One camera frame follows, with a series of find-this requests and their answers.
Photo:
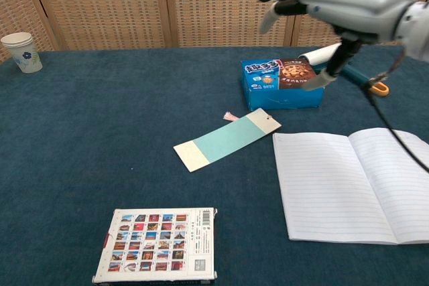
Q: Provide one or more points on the teal and cream bookmark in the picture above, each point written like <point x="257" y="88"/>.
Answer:
<point x="228" y="138"/>

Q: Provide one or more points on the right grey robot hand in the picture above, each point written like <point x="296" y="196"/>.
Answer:
<point x="355" y="1"/>

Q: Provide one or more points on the teal lint roller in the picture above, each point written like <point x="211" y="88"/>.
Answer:
<point x="353" y="74"/>

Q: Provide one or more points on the open lined notebook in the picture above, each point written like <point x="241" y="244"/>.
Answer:
<point x="318" y="182"/>

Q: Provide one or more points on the woven folding screen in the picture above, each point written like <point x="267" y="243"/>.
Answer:
<point x="100" y="4"/>

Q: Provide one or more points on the paper cup with flower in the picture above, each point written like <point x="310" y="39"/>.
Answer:
<point x="25" y="55"/>

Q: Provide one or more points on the blue cookie box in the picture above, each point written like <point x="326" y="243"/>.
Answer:
<point x="264" y="78"/>

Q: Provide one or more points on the teal felt table cover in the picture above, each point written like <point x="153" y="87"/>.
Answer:
<point x="100" y="132"/>

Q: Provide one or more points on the white postcard box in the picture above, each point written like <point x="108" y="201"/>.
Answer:
<point x="154" y="246"/>

